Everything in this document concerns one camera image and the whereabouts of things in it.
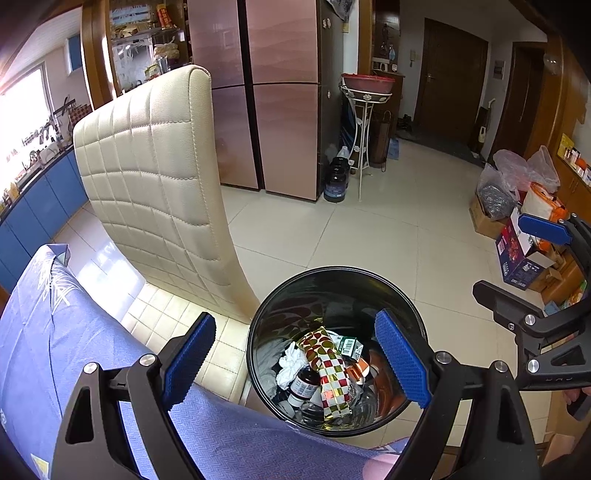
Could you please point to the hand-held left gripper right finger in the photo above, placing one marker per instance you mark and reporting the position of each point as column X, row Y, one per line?
column 401, row 360

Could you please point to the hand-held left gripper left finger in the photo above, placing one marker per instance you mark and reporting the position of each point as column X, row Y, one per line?
column 191, row 355

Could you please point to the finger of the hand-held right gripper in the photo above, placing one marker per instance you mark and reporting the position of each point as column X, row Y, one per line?
column 542, row 228
column 508, row 307

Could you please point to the crushed orange carton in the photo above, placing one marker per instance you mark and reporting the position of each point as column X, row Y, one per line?
column 358, row 369

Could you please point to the green milk carton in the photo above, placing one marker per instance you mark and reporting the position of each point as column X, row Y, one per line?
column 348, row 346

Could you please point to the red yellow snack wrapper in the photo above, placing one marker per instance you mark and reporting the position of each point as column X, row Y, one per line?
column 332, row 369

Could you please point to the black round trash bin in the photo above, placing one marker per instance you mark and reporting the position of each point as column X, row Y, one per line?
column 277, row 314

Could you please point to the white tissue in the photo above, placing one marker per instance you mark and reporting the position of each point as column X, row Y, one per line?
column 291, row 364

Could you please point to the brown medicine bottle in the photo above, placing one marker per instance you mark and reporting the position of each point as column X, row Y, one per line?
column 304, row 385

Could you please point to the person's right hand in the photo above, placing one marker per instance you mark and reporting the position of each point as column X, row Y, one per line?
column 579, row 401

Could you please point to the orange white bag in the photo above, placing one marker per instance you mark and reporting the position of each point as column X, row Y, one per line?
column 542, row 201

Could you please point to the printed purple carton box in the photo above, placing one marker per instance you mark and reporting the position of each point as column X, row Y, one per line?
column 519, row 258

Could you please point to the brown cardboard box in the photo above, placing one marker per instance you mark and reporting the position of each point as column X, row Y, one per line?
column 487, row 226

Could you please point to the grey plastic bag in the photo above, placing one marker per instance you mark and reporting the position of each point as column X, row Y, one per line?
column 496, row 196

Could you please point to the clear pink plastic bag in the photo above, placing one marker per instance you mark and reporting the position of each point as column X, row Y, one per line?
column 526, row 166

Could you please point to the pink cloth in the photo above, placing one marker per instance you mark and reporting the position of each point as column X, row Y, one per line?
column 381, row 468

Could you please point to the blue printed tablecloth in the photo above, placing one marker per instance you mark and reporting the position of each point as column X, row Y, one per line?
column 69, row 332

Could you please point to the dark wooden door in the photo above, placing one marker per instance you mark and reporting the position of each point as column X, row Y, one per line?
column 519, row 97
column 450, row 78

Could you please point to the dark blue water jug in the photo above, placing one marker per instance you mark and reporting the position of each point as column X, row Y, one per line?
column 336, row 182

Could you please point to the cream quilted dining chair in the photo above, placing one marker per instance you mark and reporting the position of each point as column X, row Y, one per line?
column 152, row 161

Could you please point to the white metal plant stand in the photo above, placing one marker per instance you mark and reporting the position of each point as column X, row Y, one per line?
column 364, row 138

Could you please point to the clear plastic jug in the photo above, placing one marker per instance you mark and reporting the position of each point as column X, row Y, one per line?
column 344, row 153

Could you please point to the blue kitchen cabinets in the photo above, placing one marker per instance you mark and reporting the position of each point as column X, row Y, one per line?
column 37, row 203

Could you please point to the red basin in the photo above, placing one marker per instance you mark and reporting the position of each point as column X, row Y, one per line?
column 368, row 82

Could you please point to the copper pink refrigerator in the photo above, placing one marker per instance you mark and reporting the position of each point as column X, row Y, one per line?
column 286, row 55

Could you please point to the wooden display cabinet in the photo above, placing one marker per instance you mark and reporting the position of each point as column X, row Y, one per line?
column 138, row 46

